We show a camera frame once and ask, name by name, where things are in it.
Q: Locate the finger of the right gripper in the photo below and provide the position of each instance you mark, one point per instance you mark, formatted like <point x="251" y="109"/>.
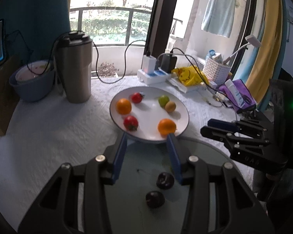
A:
<point x="222" y="136"/>
<point x="232" y="125"/>

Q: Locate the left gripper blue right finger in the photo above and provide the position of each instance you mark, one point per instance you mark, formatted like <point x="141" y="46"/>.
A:
<point x="178" y="155"/>

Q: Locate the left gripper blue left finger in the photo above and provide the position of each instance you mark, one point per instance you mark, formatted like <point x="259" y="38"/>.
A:
<point x="114" y="157"/>

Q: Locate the orange fruit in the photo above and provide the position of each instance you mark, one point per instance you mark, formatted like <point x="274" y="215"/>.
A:
<point x="123" y="106"/>
<point x="166" y="126"/>

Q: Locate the brown kiwi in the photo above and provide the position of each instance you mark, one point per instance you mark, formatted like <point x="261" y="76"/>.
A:
<point x="170" y="106"/>

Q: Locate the dark plum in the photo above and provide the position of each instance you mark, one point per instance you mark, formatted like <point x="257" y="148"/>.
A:
<point x="165" y="181"/>
<point x="155" y="200"/>

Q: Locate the red tomato large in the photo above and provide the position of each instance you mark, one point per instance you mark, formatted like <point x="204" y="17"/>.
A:
<point x="130" y="123"/>

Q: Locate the small green lime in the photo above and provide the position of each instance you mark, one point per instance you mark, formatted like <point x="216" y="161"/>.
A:
<point x="163" y="100"/>

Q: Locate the red tomato small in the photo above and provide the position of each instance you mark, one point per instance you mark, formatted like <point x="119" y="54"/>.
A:
<point x="137" y="97"/>

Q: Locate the purple cloth pouch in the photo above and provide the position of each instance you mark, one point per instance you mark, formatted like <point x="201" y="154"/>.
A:
<point x="250" y="103"/>

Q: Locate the white cream tube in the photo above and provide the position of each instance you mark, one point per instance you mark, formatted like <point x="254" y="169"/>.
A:
<point x="235" y="92"/>

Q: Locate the grey round placemat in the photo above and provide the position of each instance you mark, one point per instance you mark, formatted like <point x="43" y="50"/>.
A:
<point x="126" y="199"/>

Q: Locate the white ceramic plate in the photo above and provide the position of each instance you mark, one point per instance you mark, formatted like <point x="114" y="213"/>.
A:
<point x="149" y="113"/>

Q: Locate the white woven basket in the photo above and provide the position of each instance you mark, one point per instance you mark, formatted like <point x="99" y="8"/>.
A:
<point x="216" y="72"/>

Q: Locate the white power strip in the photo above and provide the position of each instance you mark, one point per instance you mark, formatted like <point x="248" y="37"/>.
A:
<point x="158" y="76"/>

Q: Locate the yellow plastic bag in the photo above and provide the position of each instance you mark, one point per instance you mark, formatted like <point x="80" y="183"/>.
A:
<point x="190" y="76"/>

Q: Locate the yellow curtain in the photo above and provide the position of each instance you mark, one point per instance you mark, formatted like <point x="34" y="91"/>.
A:
<point x="263" y="68"/>

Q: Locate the black charger plug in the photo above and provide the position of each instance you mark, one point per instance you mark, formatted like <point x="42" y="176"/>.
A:
<point x="168" y="63"/>

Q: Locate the white tablecloth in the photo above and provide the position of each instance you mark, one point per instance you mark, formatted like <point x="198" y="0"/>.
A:
<point x="43" y="135"/>

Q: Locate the white charger plug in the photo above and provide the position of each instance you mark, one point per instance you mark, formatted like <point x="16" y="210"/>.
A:
<point x="148" y="64"/>

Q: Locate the white desk lamp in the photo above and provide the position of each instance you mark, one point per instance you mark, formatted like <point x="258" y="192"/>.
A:
<point x="251" y="40"/>

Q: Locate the stainless steel tumbler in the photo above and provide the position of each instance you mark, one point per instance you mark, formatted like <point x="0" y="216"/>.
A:
<point x="73" y="60"/>

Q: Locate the blue plastic bowl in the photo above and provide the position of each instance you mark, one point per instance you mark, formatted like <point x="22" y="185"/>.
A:
<point x="30" y="83"/>

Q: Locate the hanging light blue towel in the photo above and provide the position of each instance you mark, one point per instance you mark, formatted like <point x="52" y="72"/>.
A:
<point x="219" y="17"/>

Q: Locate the brown cardboard box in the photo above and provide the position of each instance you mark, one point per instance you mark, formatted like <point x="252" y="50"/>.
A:
<point x="8" y="97"/>

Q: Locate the teal curtain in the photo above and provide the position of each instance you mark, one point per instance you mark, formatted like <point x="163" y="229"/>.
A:
<point x="40" y="22"/>

